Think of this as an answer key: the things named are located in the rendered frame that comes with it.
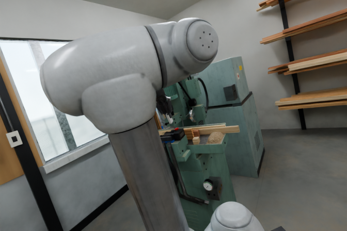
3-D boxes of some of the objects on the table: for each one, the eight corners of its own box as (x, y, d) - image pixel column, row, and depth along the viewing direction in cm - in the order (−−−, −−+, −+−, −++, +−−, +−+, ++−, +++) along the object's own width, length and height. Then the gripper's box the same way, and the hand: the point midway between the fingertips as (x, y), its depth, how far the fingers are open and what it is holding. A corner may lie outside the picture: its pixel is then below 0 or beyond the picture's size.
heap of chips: (205, 144, 98) (204, 138, 98) (211, 134, 110) (210, 129, 110) (220, 143, 94) (218, 137, 93) (224, 133, 106) (223, 128, 105)
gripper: (168, 84, 92) (182, 118, 100) (151, 88, 99) (165, 120, 107) (162, 89, 86) (178, 125, 94) (144, 94, 93) (160, 127, 101)
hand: (169, 117), depth 99 cm, fingers closed
